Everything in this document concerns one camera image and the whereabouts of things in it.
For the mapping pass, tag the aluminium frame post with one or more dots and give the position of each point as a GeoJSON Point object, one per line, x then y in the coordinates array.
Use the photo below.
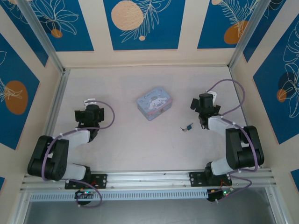
{"type": "Point", "coordinates": [43, 38]}
{"type": "Point", "coordinates": [276, 205]}
{"type": "Point", "coordinates": [249, 35]}
{"type": "Point", "coordinates": [19, 210]}

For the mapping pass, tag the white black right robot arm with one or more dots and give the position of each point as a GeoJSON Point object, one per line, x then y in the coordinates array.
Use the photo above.
{"type": "Point", "coordinates": [243, 149]}

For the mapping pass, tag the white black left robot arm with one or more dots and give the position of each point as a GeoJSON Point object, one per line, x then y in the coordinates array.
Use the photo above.
{"type": "Point", "coordinates": [56, 158]}

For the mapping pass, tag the aluminium table side rail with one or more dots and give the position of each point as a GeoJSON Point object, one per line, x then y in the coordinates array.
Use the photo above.
{"type": "Point", "coordinates": [238, 93]}
{"type": "Point", "coordinates": [61, 88]}

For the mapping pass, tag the grey metal panel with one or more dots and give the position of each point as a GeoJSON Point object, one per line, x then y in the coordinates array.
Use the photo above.
{"type": "Point", "coordinates": [149, 213]}

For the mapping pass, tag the blue cartoon tin box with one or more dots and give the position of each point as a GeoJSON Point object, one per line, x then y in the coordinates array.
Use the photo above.
{"type": "Point", "coordinates": [154, 103]}

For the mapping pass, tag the small blue padlock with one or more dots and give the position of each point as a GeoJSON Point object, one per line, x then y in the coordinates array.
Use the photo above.
{"type": "Point", "coordinates": [189, 127]}

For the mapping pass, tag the blue floral wall poster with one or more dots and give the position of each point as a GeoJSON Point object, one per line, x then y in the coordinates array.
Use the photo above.
{"type": "Point", "coordinates": [295, 177]}
{"type": "Point", "coordinates": [14, 70]}
{"type": "Point", "coordinates": [163, 35]}
{"type": "Point", "coordinates": [77, 28]}
{"type": "Point", "coordinates": [275, 105]}
{"type": "Point", "coordinates": [21, 23]}
{"type": "Point", "coordinates": [210, 23]}
{"type": "Point", "coordinates": [2, 184]}
{"type": "Point", "coordinates": [257, 35]}

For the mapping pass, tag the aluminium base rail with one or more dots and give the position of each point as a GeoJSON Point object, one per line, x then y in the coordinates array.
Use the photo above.
{"type": "Point", "coordinates": [149, 178]}

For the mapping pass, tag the small silver key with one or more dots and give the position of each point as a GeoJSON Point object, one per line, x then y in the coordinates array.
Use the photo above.
{"type": "Point", "coordinates": [183, 129]}

